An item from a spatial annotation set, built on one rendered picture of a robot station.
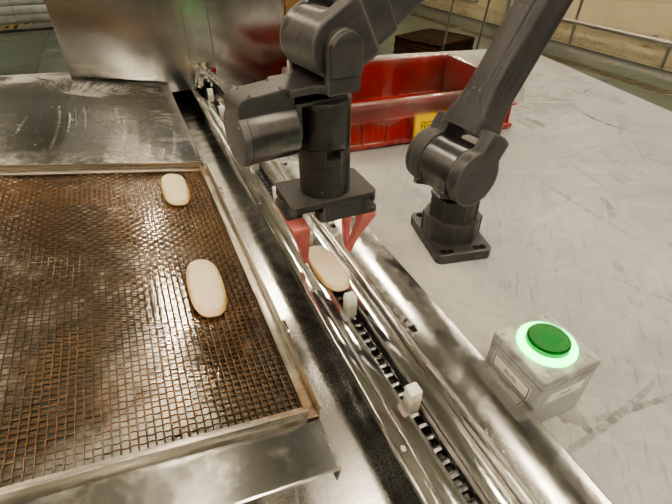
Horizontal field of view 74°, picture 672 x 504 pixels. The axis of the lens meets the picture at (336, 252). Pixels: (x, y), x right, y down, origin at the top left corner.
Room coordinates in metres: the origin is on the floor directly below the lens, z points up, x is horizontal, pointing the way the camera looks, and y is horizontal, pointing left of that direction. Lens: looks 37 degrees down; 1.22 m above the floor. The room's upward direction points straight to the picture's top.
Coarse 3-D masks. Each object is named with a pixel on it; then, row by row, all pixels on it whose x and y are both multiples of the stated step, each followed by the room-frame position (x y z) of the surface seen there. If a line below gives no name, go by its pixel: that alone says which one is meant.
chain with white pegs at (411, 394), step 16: (208, 96) 1.14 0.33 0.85; (272, 192) 0.68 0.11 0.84; (352, 304) 0.38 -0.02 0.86; (352, 320) 0.37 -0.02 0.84; (368, 336) 0.35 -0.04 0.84; (384, 368) 0.30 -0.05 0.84; (400, 384) 0.28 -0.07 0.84; (416, 384) 0.26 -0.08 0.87; (416, 400) 0.25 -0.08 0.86; (416, 416) 0.24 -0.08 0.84; (432, 432) 0.23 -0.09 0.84; (432, 448) 0.21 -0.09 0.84; (448, 464) 0.20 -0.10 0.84; (464, 480) 0.18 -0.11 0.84
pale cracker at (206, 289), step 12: (192, 264) 0.39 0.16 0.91; (204, 264) 0.39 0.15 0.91; (192, 276) 0.37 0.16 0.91; (204, 276) 0.37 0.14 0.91; (216, 276) 0.37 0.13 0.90; (192, 288) 0.35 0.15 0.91; (204, 288) 0.35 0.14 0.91; (216, 288) 0.35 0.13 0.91; (192, 300) 0.33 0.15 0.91; (204, 300) 0.33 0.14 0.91; (216, 300) 0.33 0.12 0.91; (204, 312) 0.32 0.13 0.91; (216, 312) 0.32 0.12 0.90
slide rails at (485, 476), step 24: (216, 96) 1.15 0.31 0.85; (216, 120) 0.98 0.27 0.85; (264, 168) 0.74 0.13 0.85; (264, 192) 0.66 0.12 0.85; (288, 240) 0.52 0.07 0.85; (360, 288) 0.41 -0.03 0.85; (336, 312) 0.37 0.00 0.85; (360, 312) 0.37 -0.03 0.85; (360, 336) 0.34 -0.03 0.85; (384, 336) 0.34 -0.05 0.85; (360, 360) 0.30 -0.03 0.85; (408, 360) 0.30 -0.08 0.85; (384, 384) 0.27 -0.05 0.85; (432, 384) 0.27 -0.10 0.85; (432, 408) 0.24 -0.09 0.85; (408, 432) 0.22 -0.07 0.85; (456, 432) 0.22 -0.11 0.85; (432, 456) 0.20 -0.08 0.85; (480, 456) 0.20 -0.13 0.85; (432, 480) 0.18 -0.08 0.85; (480, 480) 0.18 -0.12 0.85
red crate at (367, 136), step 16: (384, 96) 1.23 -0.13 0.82; (400, 96) 1.23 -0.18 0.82; (352, 128) 0.88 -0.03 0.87; (368, 128) 0.89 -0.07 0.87; (384, 128) 0.91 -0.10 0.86; (400, 128) 0.92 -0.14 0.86; (352, 144) 0.88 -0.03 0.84; (368, 144) 0.89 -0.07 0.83; (384, 144) 0.90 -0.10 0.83; (400, 144) 0.92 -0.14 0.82
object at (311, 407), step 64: (0, 192) 0.51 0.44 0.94; (128, 192) 0.55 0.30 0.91; (192, 192) 0.58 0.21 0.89; (0, 256) 0.37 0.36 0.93; (64, 256) 0.39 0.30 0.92; (192, 256) 0.42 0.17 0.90; (64, 320) 0.29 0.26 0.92; (128, 320) 0.30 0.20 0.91; (256, 320) 0.32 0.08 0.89; (64, 384) 0.22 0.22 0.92; (64, 448) 0.17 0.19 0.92; (128, 448) 0.17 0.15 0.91; (192, 448) 0.17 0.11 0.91
